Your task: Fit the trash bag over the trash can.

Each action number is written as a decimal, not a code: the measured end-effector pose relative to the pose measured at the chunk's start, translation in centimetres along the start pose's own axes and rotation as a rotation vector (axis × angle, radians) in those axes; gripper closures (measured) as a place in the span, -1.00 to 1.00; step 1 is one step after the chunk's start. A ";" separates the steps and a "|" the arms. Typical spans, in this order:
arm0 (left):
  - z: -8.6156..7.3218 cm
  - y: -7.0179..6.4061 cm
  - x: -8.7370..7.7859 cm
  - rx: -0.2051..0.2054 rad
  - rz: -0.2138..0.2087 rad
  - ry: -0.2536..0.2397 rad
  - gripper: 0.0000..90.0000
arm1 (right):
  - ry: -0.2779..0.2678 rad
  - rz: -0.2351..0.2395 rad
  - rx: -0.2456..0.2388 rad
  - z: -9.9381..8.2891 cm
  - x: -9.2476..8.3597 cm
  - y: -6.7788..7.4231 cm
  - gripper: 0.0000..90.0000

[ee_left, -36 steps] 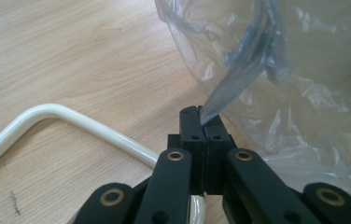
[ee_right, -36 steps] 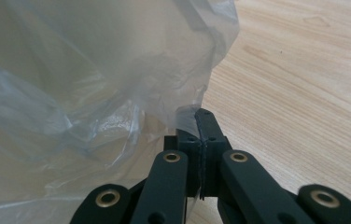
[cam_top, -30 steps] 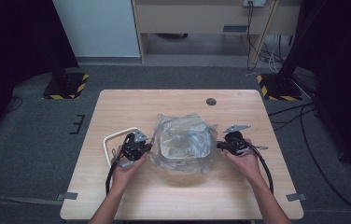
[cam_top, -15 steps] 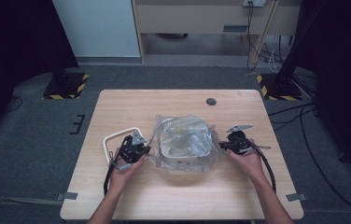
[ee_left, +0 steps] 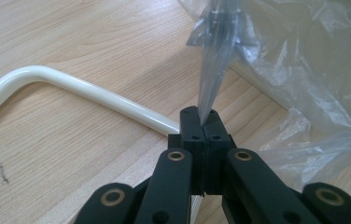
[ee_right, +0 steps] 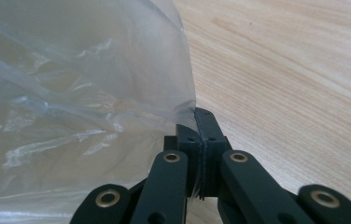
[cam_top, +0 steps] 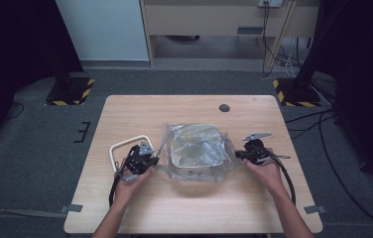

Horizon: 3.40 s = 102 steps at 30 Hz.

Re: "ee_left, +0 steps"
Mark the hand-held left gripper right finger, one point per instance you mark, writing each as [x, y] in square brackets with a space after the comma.
[215, 140]

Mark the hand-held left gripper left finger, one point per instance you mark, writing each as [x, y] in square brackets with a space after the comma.
[192, 130]

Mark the clear plastic bag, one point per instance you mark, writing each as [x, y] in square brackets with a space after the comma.
[304, 62]

